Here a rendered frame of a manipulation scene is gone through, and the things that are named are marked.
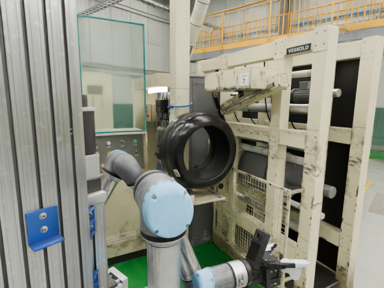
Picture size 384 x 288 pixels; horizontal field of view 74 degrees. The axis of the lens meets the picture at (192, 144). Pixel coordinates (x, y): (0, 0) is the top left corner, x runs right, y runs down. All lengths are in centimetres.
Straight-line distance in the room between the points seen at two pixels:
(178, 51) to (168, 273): 178
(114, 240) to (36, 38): 217
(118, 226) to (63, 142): 192
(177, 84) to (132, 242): 157
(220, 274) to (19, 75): 72
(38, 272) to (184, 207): 44
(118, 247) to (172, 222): 212
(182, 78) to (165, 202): 167
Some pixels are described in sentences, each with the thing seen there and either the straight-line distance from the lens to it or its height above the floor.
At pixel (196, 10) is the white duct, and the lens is 256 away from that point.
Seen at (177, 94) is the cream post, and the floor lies 161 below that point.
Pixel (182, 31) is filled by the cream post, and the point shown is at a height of 210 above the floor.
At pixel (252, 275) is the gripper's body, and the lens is 86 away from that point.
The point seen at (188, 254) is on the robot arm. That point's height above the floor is 108.
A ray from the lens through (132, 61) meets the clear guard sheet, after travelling 242.
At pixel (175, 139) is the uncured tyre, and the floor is 129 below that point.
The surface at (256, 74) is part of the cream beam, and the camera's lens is 178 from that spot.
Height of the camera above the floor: 155
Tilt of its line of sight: 10 degrees down
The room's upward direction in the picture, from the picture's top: 1 degrees clockwise
